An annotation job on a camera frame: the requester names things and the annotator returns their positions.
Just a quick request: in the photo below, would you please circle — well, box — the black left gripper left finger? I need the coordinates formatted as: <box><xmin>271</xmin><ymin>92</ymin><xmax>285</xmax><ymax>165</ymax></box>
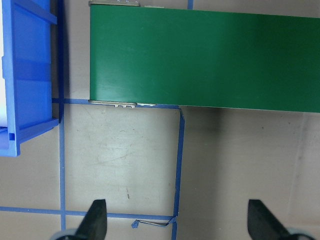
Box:
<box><xmin>54</xmin><ymin>199</ymin><xmax>108</xmax><ymax>240</ymax></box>

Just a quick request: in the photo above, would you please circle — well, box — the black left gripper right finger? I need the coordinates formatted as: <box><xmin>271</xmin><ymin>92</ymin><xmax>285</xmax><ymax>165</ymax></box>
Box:
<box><xmin>247</xmin><ymin>199</ymin><xmax>313</xmax><ymax>240</ymax></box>

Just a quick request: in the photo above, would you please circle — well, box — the blue bin with buttons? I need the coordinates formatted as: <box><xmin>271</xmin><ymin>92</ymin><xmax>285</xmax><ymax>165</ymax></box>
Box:
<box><xmin>0</xmin><ymin>0</ymin><xmax>58</xmax><ymax>157</ymax></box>

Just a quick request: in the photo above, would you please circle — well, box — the green conveyor belt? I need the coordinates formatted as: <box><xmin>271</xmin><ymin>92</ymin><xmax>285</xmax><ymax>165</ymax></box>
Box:
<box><xmin>89</xmin><ymin>1</ymin><xmax>320</xmax><ymax>113</ymax></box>

